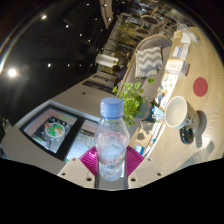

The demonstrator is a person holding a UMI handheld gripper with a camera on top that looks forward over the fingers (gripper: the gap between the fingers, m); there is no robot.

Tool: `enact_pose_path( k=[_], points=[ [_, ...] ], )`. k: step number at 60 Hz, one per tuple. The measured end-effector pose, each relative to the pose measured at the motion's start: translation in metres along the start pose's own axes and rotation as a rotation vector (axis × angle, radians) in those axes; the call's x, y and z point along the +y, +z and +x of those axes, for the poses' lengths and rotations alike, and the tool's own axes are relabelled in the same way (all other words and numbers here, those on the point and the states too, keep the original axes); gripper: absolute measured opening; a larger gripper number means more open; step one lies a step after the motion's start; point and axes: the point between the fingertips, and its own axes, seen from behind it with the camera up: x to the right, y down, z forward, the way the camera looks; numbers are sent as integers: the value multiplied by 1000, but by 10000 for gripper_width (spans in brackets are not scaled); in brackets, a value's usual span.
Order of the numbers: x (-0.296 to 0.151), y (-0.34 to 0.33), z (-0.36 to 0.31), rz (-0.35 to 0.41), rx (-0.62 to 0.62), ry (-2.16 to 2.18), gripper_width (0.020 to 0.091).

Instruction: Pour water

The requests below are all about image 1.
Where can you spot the white and orange box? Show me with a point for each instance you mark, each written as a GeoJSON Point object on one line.
{"type": "Point", "coordinates": [176, 66]}

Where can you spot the small blue box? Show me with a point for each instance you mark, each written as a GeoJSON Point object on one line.
{"type": "Point", "coordinates": [140, 149]}

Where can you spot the green potted plant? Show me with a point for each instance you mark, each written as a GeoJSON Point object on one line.
{"type": "Point", "coordinates": [131, 100]}

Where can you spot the dark-framed decorated window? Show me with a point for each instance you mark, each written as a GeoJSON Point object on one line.
{"type": "Point", "coordinates": [55, 130]}

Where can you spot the clear blue-capped water bottle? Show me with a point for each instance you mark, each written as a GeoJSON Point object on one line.
{"type": "Point", "coordinates": [111, 143]}

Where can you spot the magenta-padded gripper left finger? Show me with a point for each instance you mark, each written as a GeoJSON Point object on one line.
{"type": "Point", "coordinates": [75, 171]}

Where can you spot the small light blue carton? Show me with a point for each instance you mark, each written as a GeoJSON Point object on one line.
{"type": "Point", "coordinates": [158, 112]}

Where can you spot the white printed brochure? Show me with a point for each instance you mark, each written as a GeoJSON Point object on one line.
{"type": "Point", "coordinates": [166, 90]}

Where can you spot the small blue white pack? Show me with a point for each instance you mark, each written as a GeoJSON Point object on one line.
{"type": "Point", "coordinates": [177, 51]}

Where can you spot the brown cardboard card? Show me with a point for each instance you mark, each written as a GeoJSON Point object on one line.
{"type": "Point", "coordinates": [145, 130]}

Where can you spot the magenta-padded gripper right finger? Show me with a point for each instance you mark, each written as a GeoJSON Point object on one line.
{"type": "Point", "coordinates": [145, 171]}

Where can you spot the ceiling lights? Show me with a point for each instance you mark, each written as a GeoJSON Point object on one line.
{"type": "Point", "coordinates": [12, 72]}

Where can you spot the person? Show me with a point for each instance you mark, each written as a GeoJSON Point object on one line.
{"type": "Point", "coordinates": [119, 75]}

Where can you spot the grey curved sofa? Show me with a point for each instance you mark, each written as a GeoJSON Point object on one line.
{"type": "Point", "coordinates": [151, 41]}

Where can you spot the grey white zigzag cushion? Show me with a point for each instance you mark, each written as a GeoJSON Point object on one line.
{"type": "Point", "coordinates": [149, 61]}

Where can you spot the flat round red coaster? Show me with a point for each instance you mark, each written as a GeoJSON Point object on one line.
{"type": "Point", "coordinates": [200, 87]}

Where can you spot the group of wooden chairs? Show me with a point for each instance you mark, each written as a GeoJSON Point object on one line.
{"type": "Point", "coordinates": [150, 20]}

